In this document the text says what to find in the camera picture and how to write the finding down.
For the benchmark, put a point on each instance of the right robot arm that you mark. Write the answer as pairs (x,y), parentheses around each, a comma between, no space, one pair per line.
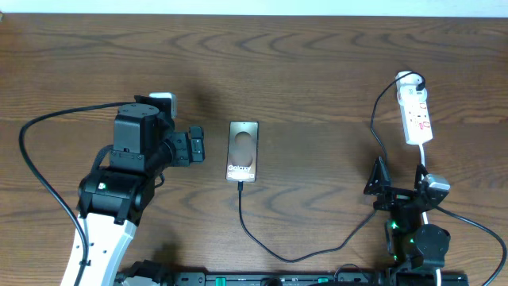
(418,248)

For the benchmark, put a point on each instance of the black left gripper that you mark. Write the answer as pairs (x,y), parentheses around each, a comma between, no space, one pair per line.
(184,155)

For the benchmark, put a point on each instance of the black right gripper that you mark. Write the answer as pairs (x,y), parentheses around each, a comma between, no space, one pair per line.
(395,196)

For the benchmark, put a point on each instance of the white power strip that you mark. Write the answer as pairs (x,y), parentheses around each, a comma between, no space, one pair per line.
(411,96)

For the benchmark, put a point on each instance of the Samsung Galaxy smartphone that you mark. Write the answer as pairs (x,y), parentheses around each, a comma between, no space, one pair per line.
(242,151)

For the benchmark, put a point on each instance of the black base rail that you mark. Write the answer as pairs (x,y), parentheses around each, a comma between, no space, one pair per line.
(144,273)

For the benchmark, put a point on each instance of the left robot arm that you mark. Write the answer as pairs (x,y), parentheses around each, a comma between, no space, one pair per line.
(112,199)

